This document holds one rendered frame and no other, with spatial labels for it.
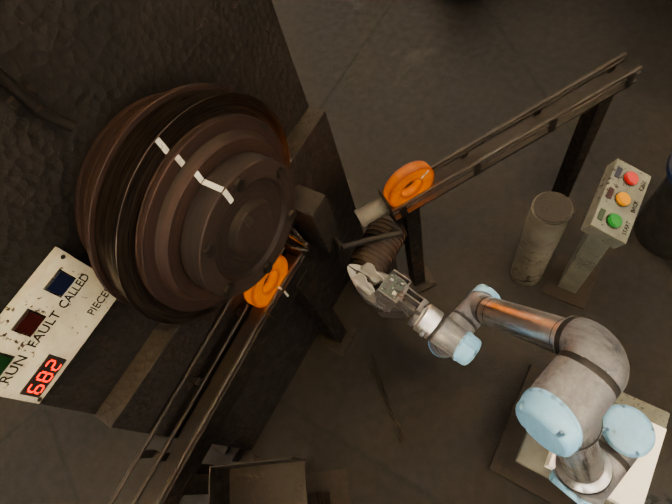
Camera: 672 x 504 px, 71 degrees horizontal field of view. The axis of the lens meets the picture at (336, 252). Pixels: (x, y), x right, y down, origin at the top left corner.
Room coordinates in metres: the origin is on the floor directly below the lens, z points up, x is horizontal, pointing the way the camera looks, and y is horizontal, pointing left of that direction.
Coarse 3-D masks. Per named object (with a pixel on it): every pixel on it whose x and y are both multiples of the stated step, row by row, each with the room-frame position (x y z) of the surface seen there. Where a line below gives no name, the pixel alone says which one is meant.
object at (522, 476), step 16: (528, 384) 0.16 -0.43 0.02; (512, 416) 0.09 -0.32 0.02; (512, 432) 0.04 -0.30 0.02; (512, 448) 0.00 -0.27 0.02; (496, 464) -0.02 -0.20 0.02; (512, 464) -0.04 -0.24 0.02; (512, 480) -0.09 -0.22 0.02; (528, 480) -0.11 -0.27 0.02; (544, 480) -0.13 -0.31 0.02; (544, 496) -0.17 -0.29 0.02; (560, 496) -0.18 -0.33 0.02
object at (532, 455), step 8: (616, 400) 0.00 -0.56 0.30; (624, 400) -0.01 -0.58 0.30; (632, 400) -0.02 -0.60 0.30; (640, 400) -0.03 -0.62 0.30; (640, 408) -0.04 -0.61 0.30; (648, 408) -0.05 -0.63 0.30; (656, 408) -0.06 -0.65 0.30; (648, 416) -0.07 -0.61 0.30; (656, 416) -0.08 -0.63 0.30; (664, 416) -0.09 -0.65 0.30; (656, 424) -0.10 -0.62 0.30; (664, 424) -0.10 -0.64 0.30; (528, 440) 0.00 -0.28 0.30; (520, 448) -0.01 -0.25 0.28; (528, 448) -0.02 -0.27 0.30; (536, 448) -0.03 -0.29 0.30; (544, 448) -0.03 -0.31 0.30; (520, 456) -0.03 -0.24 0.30; (528, 456) -0.04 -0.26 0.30; (536, 456) -0.04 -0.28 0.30; (544, 456) -0.05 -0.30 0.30; (528, 464) -0.05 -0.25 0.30; (536, 464) -0.06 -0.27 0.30; (536, 472) -0.08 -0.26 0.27; (544, 472) -0.09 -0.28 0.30
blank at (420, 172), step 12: (408, 168) 0.72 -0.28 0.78; (420, 168) 0.71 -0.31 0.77; (396, 180) 0.71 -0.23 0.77; (408, 180) 0.70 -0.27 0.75; (420, 180) 0.71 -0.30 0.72; (432, 180) 0.71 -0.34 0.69; (384, 192) 0.72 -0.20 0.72; (396, 192) 0.70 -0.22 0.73; (408, 192) 0.71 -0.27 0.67; (420, 192) 0.70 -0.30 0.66; (396, 204) 0.69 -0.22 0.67
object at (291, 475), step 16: (224, 464) 0.22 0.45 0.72; (240, 464) 0.20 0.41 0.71; (256, 464) 0.20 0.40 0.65; (272, 464) 0.19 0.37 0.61; (288, 464) 0.17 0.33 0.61; (304, 464) 0.16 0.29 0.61; (224, 480) 0.20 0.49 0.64; (240, 480) 0.19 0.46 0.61; (256, 480) 0.17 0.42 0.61; (272, 480) 0.16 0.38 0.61; (288, 480) 0.14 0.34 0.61; (304, 480) 0.12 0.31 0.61; (320, 480) 0.16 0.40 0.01; (336, 480) 0.14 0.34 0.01; (208, 496) 0.17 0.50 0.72; (224, 496) 0.16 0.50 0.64; (240, 496) 0.15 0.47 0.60; (256, 496) 0.14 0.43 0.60; (272, 496) 0.12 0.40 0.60; (288, 496) 0.11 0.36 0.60; (304, 496) 0.09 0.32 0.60; (320, 496) 0.10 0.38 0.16; (336, 496) 0.09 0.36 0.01
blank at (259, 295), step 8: (280, 256) 0.64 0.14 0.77; (280, 264) 0.63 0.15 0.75; (272, 272) 0.63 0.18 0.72; (280, 272) 0.62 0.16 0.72; (264, 280) 0.59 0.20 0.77; (272, 280) 0.62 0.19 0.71; (280, 280) 0.61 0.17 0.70; (256, 288) 0.57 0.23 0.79; (264, 288) 0.60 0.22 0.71; (272, 288) 0.60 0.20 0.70; (248, 296) 0.57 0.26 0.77; (256, 296) 0.57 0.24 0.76; (264, 296) 0.57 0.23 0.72; (256, 304) 0.56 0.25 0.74; (264, 304) 0.57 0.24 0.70
